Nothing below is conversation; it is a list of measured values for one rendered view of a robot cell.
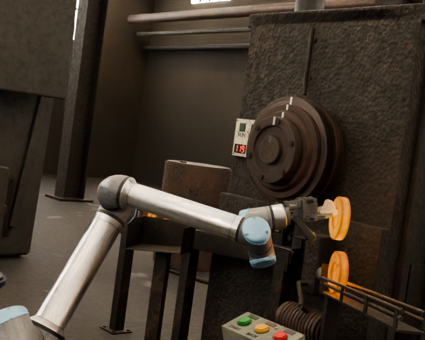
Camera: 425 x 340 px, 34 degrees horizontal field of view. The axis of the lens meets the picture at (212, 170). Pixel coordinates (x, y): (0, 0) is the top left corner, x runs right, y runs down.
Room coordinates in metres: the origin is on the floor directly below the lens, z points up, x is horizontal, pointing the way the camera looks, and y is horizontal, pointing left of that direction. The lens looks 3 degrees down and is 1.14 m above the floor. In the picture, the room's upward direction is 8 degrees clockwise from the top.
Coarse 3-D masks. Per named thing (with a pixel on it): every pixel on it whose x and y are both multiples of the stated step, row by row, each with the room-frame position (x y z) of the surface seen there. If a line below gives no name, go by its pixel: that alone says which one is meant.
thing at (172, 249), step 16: (128, 224) 3.13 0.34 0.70; (144, 224) 3.32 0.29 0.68; (160, 224) 3.30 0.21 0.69; (176, 224) 3.28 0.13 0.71; (128, 240) 3.15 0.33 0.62; (144, 240) 3.32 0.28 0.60; (160, 240) 3.30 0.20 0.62; (176, 240) 3.28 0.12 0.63; (192, 240) 3.23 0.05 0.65; (160, 256) 3.16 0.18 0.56; (160, 272) 3.16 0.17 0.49; (160, 288) 3.15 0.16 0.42; (160, 304) 3.15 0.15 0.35; (160, 320) 3.17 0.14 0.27; (144, 336) 3.17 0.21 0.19; (160, 336) 3.20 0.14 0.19
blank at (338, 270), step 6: (336, 252) 2.54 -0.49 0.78; (342, 252) 2.53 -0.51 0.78; (336, 258) 2.53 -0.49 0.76; (342, 258) 2.49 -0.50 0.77; (330, 264) 2.59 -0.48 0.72; (336, 264) 2.52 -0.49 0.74; (342, 264) 2.47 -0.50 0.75; (348, 264) 2.48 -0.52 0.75; (330, 270) 2.58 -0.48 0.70; (336, 270) 2.57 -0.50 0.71; (342, 270) 2.46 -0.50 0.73; (348, 270) 2.47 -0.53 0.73; (330, 276) 2.57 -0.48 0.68; (336, 276) 2.50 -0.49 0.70; (342, 276) 2.46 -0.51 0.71; (342, 282) 2.46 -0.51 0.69; (336, 294) 2.52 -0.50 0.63
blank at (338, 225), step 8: (336, 200) 2.55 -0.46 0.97; (344, 200) 2.49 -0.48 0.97; (336, 208) 2.54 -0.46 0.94; (344, 208) 2.46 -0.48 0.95; (336, 216) 2.56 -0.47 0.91; (344, 216) 2.45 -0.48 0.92; (336, 224) 2.55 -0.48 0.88; (344, 224) 2.45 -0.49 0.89; (336, 232) 2.49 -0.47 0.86; (344, 232) 2.47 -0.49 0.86
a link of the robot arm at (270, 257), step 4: (272, 240) 2.38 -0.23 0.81; (272, 244) 2.37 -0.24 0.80; (272, 248) 2.38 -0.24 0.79; (248, 252) 2.40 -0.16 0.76; (268, 252) 2.37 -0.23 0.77; (272, 252) 2.40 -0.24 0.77; (252, 256) 2.39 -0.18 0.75; (256, 256) 2.37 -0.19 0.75; (260, 256) 2.37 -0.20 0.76; (264, 256) 2.37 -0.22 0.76; (268, 256) 2.38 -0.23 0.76; (272, 256) 2.38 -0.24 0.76; (252, 260) 2.39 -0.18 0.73; (256, 260) 2.38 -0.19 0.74; (260, 260) 2.37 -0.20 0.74; (264, 260) 2.37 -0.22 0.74; (268, 260) 2.38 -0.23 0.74; (272, 260) 2.38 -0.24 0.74; (252, 264) 2.39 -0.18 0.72; (256, 264) 2.39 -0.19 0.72; (260, 264) 2.40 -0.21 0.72; (264, 264) 2.41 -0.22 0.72; (268, 264) 2.42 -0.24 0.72; (272, 264) 2.42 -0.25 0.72
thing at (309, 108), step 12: (288, 96) 3.00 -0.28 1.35; (264, 108) 3.10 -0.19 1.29; (312, 108) 2.89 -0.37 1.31; (324, 120) 2.89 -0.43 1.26; (324, 132) 2.83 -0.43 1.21; (324, 144) 2.82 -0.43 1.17; (324, 156) 2.82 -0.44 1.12; (324, 168) 2.82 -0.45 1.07; (252, 180) 3.12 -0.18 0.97; (312, 180) 2.85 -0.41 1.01; (324, 180) 2.87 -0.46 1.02; (300, 192) 2.90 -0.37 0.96; (312, 192) 2.88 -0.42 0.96
